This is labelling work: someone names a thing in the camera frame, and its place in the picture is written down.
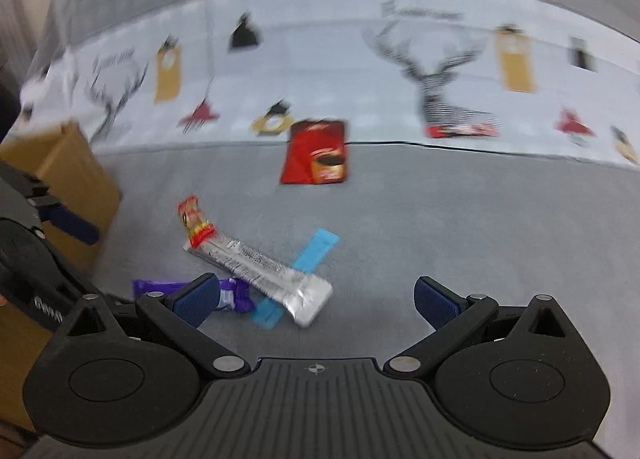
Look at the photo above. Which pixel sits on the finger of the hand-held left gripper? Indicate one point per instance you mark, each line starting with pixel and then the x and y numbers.
pixel 75 227
pixel 22 179

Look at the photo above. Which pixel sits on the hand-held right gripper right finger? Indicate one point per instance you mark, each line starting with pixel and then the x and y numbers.
pixel 435 306

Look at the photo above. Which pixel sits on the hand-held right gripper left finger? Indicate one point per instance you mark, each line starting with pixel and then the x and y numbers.
pixel 197 301

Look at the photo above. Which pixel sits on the purple chocolate bar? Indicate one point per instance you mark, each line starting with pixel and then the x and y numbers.
pixel 232 296

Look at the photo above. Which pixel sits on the cardboard box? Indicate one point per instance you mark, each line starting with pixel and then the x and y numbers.
pixel 75 164

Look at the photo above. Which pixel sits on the silver snack bar packet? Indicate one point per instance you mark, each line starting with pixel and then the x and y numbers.
pixel 260 269

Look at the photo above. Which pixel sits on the small red yellow packet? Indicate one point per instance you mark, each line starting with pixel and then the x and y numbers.
pixel 192 216

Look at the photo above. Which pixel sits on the light blue stick packet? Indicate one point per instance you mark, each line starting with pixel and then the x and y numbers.
pixel 315 251

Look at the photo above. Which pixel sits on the red white packet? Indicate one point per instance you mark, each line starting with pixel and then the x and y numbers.
pixel 462 130

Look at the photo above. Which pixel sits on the red coffee packet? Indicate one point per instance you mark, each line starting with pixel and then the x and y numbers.
pixel 312 151

